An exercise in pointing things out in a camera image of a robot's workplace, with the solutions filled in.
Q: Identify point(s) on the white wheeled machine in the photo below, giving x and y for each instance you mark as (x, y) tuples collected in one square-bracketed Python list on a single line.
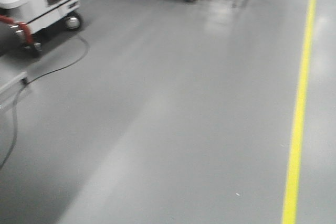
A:
[(39, 1)]

